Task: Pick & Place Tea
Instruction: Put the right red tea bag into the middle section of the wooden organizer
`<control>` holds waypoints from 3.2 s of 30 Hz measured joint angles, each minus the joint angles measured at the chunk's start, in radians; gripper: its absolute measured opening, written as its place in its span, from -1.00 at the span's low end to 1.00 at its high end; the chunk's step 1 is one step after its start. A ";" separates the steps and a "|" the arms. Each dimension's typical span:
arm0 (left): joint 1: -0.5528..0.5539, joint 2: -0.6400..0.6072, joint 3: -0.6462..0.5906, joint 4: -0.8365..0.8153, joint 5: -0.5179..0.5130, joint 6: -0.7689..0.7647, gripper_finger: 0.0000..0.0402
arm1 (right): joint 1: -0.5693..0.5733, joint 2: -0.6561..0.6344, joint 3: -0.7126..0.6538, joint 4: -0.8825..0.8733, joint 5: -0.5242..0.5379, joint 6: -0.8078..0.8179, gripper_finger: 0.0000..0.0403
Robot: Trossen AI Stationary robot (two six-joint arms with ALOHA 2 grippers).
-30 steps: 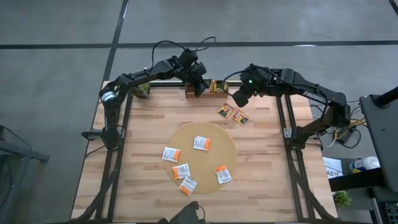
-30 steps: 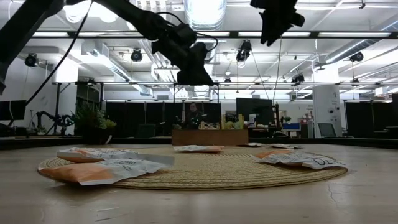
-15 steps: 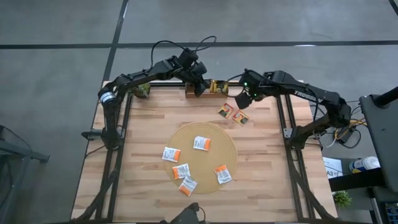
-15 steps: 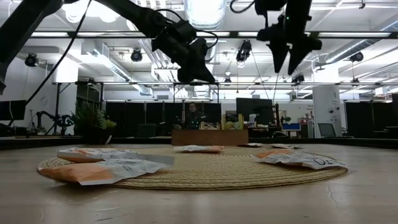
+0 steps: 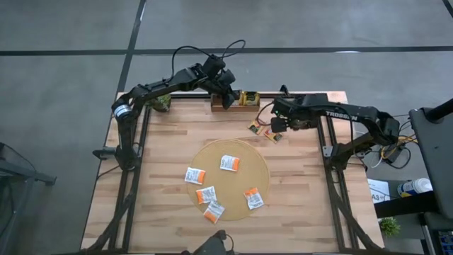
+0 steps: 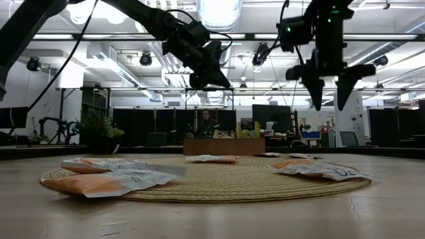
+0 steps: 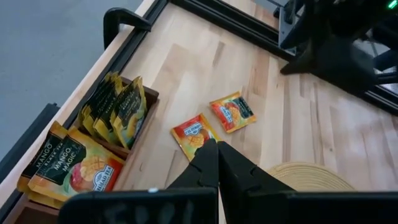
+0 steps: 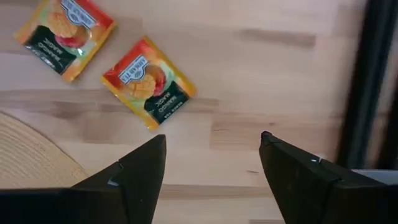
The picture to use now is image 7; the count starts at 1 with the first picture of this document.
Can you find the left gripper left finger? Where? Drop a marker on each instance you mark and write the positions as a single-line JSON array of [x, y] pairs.
[[199, 199]]

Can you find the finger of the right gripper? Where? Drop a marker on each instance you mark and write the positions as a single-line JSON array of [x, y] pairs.
[[300, 59], [345, 65]]

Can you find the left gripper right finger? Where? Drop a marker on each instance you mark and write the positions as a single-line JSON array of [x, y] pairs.
[[248, 202]]

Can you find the round woven straw placemat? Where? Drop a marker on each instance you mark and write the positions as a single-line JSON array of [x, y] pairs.
[[311, 177]]

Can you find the wooden three-compartment organiser box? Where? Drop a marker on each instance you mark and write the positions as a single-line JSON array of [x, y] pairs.
[[152, 96]]

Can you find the black table clamp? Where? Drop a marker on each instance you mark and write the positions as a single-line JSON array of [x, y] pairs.
[[109, 25]]

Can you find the grey base bracket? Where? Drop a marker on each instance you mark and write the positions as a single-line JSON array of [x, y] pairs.
[[284, 31]]

